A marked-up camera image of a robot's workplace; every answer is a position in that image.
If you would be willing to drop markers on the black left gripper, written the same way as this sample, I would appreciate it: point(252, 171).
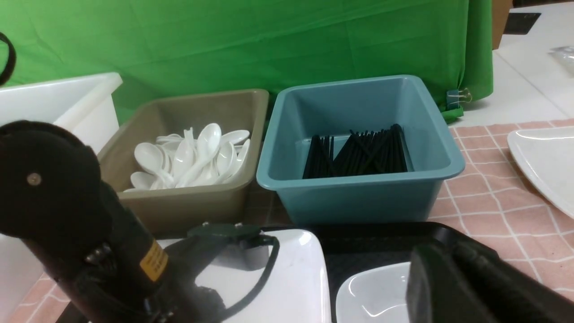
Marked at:
point(155, 289)

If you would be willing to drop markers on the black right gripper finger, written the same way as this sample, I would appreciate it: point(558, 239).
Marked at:
point(467, 284)

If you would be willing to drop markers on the small white sauce bowl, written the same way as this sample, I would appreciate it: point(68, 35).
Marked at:
point(374, 296)

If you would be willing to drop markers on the white square rice plate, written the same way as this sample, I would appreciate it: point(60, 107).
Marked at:
point(263, 276)

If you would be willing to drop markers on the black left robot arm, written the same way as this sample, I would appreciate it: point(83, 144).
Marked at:
point(99, 253)

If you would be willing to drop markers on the white plate at right edge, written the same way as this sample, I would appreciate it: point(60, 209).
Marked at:
point(546, 157)

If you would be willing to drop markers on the pile of white soup spoons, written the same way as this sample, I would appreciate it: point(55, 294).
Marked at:
point(186, 161)

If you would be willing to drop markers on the olive brown plastic bin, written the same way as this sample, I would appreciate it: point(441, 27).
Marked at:
point(169, 211)

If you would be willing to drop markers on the bundle of black chopsticks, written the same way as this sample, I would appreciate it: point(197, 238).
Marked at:
point(363, 153)

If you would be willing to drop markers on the teal blue plastic bin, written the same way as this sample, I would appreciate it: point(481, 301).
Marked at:
point(339, 109)

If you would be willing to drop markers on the large white plastic tub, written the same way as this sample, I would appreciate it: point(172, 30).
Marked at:
point(84, 106)

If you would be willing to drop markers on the metal binder clip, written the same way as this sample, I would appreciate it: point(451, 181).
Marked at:
point(454, 98)

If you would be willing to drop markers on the green backdrop cloth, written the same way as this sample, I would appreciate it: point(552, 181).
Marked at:
point(164, 48)

